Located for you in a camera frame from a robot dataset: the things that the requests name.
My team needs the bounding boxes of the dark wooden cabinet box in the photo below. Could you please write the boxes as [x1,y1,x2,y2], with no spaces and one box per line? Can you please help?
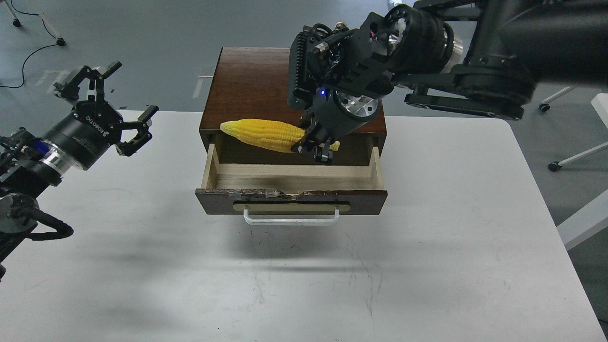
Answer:
[198,47,387,166]

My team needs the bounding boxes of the blue office chair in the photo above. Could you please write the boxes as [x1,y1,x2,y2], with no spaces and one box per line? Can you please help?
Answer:
[539,86,608,172]

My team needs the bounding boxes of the white stand leg with casters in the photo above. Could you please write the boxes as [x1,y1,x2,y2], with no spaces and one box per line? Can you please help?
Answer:
[5,0,67,47]

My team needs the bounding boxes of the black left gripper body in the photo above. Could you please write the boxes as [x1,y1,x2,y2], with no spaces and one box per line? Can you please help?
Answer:
[44,100,123,171]

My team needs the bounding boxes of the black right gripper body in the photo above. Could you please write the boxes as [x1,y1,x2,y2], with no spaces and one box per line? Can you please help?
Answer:
[305,89,380,145]

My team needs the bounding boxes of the yellow toy corn cob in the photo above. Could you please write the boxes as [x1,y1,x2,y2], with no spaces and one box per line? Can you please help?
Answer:
[220,118,341,153]

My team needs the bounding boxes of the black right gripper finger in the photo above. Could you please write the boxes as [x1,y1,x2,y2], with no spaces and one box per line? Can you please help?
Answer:
[297,110,319,149]
[291,138,333,165]

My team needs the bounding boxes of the wooden drawer with white handle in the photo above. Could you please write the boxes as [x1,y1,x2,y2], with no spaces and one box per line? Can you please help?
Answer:
[195,144,388,227]

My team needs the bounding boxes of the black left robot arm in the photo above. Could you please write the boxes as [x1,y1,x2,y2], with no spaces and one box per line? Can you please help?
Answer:
[0,61,158,260]

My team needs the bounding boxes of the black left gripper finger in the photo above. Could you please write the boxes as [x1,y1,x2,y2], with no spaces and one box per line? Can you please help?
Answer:
[114,105,159,157]
[53,61,123,103]

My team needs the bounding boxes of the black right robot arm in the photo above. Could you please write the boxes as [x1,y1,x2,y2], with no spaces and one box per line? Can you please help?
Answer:
[287,0,608,164]

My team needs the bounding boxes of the black floor cable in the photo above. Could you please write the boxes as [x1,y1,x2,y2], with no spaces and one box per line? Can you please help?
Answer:
[0,0,67,90]

